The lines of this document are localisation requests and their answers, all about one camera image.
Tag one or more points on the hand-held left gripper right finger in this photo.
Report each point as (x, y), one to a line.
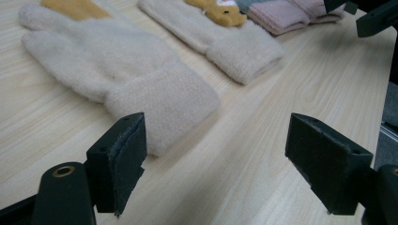
(331, 165)

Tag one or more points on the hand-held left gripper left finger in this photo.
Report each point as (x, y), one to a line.
(122, 162)

